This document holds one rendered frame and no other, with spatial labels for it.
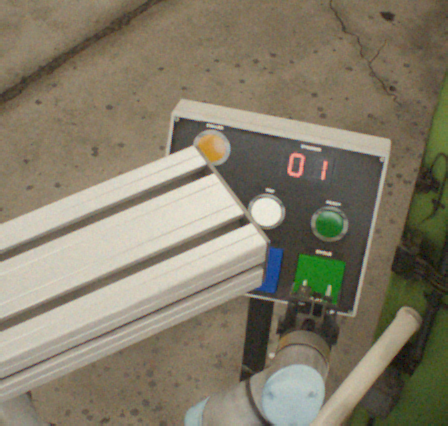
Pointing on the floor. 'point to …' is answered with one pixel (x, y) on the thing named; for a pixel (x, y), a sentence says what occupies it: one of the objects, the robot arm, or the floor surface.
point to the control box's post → (256, 335)
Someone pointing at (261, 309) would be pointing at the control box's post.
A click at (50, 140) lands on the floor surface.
